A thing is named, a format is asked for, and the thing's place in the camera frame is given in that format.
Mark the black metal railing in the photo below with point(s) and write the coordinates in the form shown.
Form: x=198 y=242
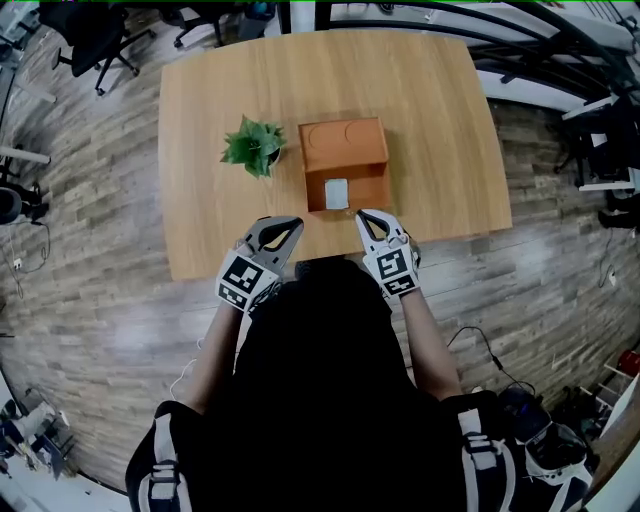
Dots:
x=525 y=35

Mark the orange wooden organizer box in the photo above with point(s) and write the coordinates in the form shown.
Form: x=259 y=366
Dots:
x=345 y=150

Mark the green potted plant white pot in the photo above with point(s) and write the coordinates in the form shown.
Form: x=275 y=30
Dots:
x=255 y=145

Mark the light wooden table white legs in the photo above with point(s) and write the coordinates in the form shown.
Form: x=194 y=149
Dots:
x=225 y=225

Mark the person's left forearm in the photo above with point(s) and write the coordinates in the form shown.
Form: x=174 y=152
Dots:
x=215 y=360

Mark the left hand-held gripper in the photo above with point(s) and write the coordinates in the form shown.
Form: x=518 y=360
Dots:
x=247 y=280

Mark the black and white bag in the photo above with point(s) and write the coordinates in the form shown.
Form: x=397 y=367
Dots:
x=550 y=445

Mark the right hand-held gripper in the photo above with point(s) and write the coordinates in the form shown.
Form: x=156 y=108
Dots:
x=395 y=270

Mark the person's right forearm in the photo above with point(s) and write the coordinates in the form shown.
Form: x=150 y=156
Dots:
x=430 y=345

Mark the person's black clothing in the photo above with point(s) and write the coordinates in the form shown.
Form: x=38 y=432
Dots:
x=320 y=400

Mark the red object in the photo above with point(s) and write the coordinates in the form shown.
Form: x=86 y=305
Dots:
x=631 y=361

